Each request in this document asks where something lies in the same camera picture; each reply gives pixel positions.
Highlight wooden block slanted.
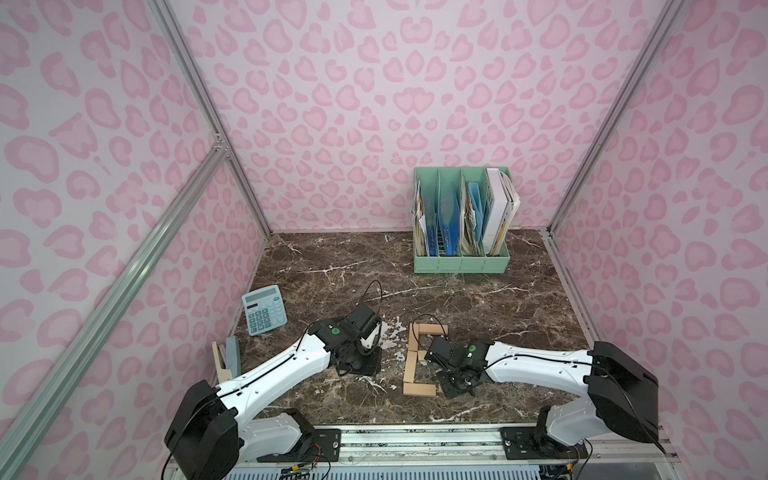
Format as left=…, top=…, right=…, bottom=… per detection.
left=403, top=382, right=437, bottom=397

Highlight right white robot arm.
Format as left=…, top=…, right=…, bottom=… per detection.
left=425, top=337, right=659, bottom=447

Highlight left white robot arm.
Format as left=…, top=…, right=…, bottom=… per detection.
left=165, top=303, right=383, bottom=479

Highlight teal desk calculator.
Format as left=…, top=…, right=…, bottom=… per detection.
left=242, top=285, right=287, bottom=337

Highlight clear sleeve printed paper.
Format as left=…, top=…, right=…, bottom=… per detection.
left=413, top=178, right=429, bottom=257

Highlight teal cream stapler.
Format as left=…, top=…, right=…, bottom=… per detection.
left=211, top=336, right=242, bottom=383

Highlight white thick binder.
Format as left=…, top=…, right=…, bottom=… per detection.
left=482, top=168, right=511, bottom=256

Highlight green plastic file organizer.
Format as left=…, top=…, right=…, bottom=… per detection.
left=411, top=167, right=510, bottom=274

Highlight blue plastic folders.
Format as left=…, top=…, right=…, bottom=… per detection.
left=423, top=177, right=460, bottom=256

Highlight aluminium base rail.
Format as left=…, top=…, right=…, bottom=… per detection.
left=227, top=423, right=687, bottom=479

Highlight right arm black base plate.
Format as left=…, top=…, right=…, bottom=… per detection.
left=500, top=426, right=588, bottom=462

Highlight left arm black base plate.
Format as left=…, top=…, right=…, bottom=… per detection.
left=257, top=428, right=342, bottom=464

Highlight diagonal aluminium frame bar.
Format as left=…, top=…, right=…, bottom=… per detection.
left=1, top=143, right=229, bottom=479

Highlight left rear aluminium post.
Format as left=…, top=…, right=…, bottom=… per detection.
left=147, top=0, right=272, bottom=237

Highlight aluminium corner frame post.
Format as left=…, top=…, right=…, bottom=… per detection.
left=547, top=0, right=689, bottom=238

